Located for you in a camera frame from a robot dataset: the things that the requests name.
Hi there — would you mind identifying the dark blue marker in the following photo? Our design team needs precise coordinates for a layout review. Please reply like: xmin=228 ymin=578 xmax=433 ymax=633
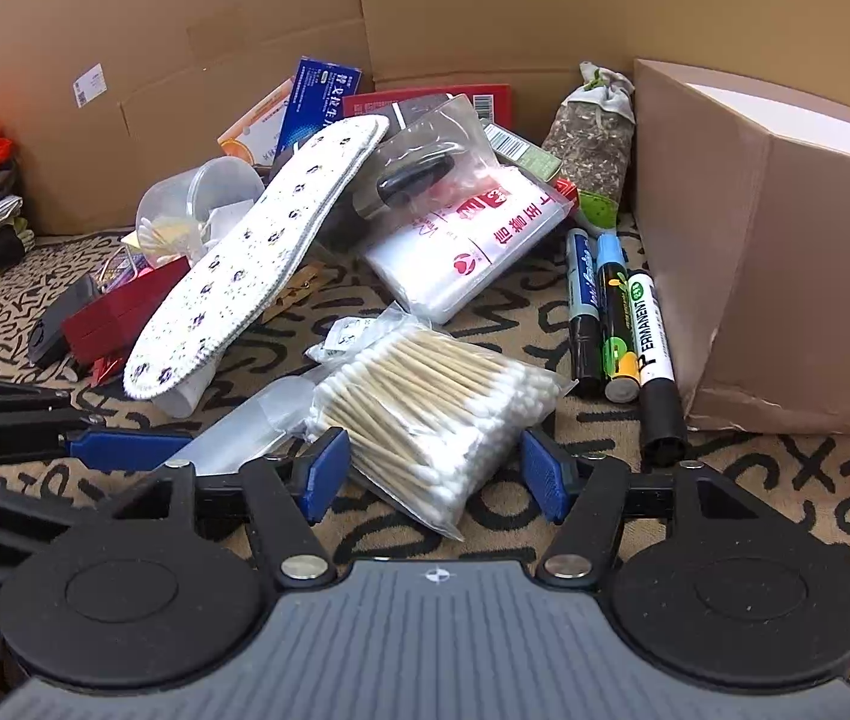
xmin=564 ymin=227 xmax=604 ymax=400

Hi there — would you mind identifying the brown cardboard box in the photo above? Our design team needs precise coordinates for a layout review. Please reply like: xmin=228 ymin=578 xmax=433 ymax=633
xmin=631 ymin=58 xmax=850 ymax=436

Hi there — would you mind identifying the orange white medicine box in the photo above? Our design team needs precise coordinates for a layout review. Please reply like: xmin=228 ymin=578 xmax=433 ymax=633
xmin=216 ymin=79 xmax=295 ymax=166

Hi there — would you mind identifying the white permanent marker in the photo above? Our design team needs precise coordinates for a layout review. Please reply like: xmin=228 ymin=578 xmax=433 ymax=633
xmin=626 ymin=268 xmax=690 ymax=468

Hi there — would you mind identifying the white tube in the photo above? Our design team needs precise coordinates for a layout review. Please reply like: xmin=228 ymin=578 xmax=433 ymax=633
xmin=151 ymin=367 xmax=220 ymax=419

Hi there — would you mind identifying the brown kraft packet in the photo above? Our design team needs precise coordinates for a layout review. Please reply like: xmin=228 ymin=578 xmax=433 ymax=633
xmin=256 ymin=259 xmax=340 ymax=323

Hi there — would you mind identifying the clear plastic tube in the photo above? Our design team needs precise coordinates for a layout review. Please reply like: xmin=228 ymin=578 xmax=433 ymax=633
xmin=147 ymin=375 xmax=321 ymax=477

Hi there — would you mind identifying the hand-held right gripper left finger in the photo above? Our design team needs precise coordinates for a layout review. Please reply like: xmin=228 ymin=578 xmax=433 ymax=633
xmin=117 ymin=426 xmax=351 ymax=590

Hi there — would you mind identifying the small green box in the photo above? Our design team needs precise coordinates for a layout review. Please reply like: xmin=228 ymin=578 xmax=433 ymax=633
xmin=481 ymin=122 xmax=565 ymax=181

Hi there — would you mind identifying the blue medicine box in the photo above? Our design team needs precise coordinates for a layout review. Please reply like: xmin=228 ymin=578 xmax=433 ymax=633
xmin=273 ymin=56 xmax=364 ymax=162

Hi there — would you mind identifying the flat red box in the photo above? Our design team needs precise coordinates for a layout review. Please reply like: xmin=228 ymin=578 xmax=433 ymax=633
xmin=341 ymin=84 xmax=512 ymax=136

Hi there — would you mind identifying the dried herb sachet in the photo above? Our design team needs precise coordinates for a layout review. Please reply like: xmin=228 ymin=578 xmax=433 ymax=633
xmin=543 ymin=61 xmax=636 ymax=200

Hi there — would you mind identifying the light blue marker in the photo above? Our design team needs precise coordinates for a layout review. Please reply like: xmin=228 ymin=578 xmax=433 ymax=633
xmin=594 ymin=232 xmax=640 ymax=404

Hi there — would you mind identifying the green perforated strip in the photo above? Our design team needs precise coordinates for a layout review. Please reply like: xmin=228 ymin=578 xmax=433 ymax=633
xmin=575 ymin=191 xmax=621 ymax=233

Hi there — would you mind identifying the white shipping label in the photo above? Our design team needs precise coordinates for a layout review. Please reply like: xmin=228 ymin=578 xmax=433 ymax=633
xmin=71 ymin=64 xmax=107 ymax=107

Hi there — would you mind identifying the bag of cotton swabs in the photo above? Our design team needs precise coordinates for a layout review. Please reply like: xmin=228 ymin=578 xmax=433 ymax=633
xmin=305 ymin=304 xmax=580 ymax=541

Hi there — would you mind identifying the dark red box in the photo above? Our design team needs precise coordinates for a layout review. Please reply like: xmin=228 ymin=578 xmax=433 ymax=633
xmin=61 ymin=255 xmax=193 ymax=372

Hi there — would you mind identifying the clear plastic cup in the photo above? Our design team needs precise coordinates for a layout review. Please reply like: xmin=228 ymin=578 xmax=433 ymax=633
xmin=136 ymin=156 xmax=267 ymax=271

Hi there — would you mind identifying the zip bag with black item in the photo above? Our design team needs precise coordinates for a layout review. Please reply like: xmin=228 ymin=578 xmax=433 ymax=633
xmin=350 ymin=94 xmax=497 ymax=222

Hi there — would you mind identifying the red-print plastic bag packet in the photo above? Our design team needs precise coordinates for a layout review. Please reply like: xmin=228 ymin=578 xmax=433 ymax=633
xmin=361 ymin=165 xmax=576 ymax=325

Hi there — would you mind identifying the white dotted insole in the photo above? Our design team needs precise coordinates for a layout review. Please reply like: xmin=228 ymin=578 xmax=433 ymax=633
xmin=122 ymin=114 xmax=392 ymax=402

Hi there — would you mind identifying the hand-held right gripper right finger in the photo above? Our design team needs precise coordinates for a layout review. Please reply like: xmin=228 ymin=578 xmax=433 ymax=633
xmin=519 ymin=427 xmax=765 ymax=590

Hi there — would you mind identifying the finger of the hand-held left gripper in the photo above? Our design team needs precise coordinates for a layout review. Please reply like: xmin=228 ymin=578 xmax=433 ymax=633
xmin=0 ymin=373 xmax=75 ymax=413
xmin=0 ymin=409 xmax=195 ymax=472

